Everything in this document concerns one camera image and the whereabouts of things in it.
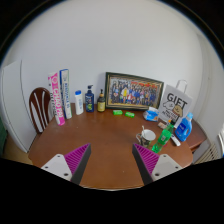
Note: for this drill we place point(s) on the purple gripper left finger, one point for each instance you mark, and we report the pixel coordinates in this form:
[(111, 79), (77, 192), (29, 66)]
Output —
[(77, 161)]

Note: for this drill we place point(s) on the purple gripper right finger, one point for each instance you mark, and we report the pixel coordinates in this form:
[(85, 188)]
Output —
[(146, 161)]

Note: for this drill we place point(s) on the patterned paper cup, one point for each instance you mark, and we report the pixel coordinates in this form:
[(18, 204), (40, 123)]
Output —
[(145, 137)]

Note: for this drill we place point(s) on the green plastic bottle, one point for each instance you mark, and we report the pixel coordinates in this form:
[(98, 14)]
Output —
[(164, 137)]

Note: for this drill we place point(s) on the white remote control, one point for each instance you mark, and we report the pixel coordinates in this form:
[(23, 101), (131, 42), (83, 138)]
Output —
[(175, 140)]

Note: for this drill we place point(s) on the blue tissue pack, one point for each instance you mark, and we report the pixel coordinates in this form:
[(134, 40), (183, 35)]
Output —
[(151, 114)]

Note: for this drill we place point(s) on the blue detergent bottle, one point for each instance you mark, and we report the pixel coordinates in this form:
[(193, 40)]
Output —
[(184, 128)]

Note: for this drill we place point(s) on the green packet right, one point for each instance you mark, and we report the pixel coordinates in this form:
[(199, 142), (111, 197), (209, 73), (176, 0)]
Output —
[(130, 114)]

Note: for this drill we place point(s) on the green packet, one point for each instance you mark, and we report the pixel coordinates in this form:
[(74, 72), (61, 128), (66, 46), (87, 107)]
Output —
[(117, 112), (130, 114)]

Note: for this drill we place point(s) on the white lotion bottle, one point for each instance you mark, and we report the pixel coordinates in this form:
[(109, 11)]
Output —
[(78, 102)]

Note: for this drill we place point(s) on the green packet left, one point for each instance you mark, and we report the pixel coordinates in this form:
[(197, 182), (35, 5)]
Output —
[(117, 112)]

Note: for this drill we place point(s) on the white radiator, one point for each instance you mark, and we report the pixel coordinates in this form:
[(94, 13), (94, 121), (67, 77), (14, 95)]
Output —
[(211, 154)]

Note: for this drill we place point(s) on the amber pump bottle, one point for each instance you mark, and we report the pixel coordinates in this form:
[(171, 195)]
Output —
[(101, 102)]

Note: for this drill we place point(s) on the dark blue pump bottle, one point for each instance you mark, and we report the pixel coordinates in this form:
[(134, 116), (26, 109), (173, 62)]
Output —
[(89, 99)]

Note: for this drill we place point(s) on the white gift paper bag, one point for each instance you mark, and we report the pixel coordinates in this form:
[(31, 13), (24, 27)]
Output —
[(175, 104)]

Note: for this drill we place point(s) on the dark wooden chair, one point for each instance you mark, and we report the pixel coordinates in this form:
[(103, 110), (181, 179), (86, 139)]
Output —
[(39, 101)]

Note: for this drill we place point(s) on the framed group photo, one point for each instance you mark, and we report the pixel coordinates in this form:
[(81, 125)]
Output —
[(124, 91)]

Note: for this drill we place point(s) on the blue white tall box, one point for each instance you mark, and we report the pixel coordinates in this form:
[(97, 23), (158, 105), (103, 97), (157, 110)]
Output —
[(65, 93)]

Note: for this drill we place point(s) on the white door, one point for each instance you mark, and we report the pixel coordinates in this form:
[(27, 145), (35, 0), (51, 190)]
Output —
[(13, 109)]

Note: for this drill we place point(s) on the pink white tall box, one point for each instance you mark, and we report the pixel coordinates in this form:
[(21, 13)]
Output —
[(55, 97)]

